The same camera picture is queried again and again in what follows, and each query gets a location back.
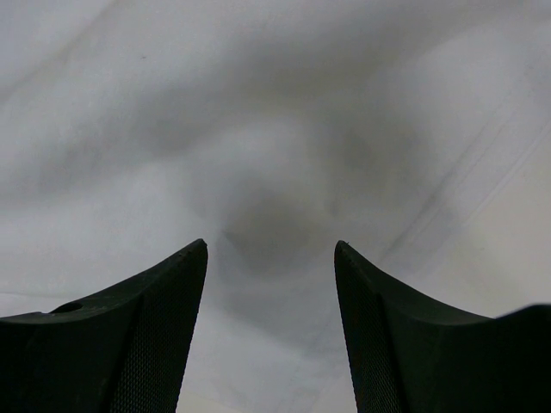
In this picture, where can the white skirt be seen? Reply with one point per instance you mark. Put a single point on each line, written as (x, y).
(416, 131)

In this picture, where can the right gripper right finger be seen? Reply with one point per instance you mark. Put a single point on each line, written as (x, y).
(409, 352)

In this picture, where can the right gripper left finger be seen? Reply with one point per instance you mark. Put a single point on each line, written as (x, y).
(123, 349)

